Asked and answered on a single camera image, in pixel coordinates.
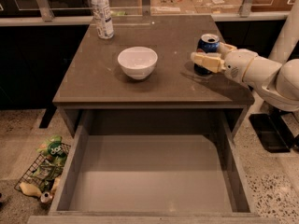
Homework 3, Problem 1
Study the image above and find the cardboard box left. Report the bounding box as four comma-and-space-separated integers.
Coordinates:
150, 0, 196, 14

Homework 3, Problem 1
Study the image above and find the open grey top drawer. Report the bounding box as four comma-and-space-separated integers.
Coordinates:
28, 109, 279, 224

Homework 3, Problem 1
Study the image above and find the yellow snack bag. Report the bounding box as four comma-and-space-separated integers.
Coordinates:
20, 182, 42, 198

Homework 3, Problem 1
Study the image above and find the white ceramic bowl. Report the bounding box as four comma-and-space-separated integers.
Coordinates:
118, 47, 158, 80

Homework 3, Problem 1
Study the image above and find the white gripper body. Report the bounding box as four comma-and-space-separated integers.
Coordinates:
224, 49, 258, 82

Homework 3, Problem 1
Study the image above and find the metal glass railing frame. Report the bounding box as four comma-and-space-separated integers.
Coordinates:
0, 0, 290, 26

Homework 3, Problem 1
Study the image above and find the grey cabinet with top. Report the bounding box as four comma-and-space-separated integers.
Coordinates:
53, 15, 254, 133

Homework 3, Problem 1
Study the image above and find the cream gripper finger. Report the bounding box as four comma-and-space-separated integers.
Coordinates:
191, 52, 225, 73
217, 42, 236, 58

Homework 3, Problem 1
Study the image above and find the blue pepsi can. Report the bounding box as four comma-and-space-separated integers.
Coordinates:
193, 34, 220, 76

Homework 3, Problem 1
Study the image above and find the black wire basket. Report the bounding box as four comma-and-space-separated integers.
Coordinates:
14, 143, 70, 192

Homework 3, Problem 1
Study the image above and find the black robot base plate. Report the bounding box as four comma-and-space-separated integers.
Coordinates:
249, 111, 299, 153

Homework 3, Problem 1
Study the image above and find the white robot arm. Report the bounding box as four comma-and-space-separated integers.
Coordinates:
191, 2, 299, 112

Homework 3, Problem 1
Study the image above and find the silver can on floor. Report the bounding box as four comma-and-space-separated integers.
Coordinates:
40, 191, 53, 203

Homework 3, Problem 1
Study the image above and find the green snack bag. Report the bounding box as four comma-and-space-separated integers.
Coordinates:
36, 135, 67, 166

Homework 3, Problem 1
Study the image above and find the clear plastic water bottle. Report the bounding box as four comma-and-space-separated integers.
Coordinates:
92, 0, 114, 39

